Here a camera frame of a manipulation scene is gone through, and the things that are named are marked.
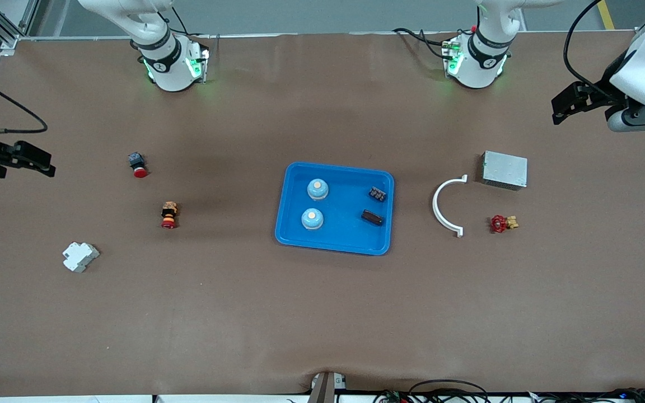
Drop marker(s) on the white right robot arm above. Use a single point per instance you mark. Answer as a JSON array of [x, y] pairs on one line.
[[168, 61]]

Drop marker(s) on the blue plastic tray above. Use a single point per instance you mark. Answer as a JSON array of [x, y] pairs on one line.
[[345, 229]]

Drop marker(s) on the aluminium frame strut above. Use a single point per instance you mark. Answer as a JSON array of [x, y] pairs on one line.
[[9, 42]]

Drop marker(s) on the white circuit breaker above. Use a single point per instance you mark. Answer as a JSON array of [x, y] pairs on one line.
[[80, 257]]

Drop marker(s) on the white curved plastic bracket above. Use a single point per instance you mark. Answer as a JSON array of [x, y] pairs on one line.
[[435, 204]]

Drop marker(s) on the red yellow emergency stop button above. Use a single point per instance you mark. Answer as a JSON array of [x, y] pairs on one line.
[[169, 215]]

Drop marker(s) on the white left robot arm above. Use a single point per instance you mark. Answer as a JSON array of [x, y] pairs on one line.
[[641, 84]]

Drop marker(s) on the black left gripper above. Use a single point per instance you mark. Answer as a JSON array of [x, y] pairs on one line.
[[606, 91]]

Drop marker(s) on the grey metal power supply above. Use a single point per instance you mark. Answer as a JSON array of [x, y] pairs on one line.
[[504, 170]]

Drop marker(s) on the red mushroom push button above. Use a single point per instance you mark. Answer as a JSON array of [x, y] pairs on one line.
[[138, 164]]

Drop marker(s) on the camera mount post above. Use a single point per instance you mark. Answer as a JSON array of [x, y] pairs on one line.
[[325, 389]]

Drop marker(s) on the light blue desk bell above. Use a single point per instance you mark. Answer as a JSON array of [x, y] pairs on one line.
[[317, 189], [312, 219]]

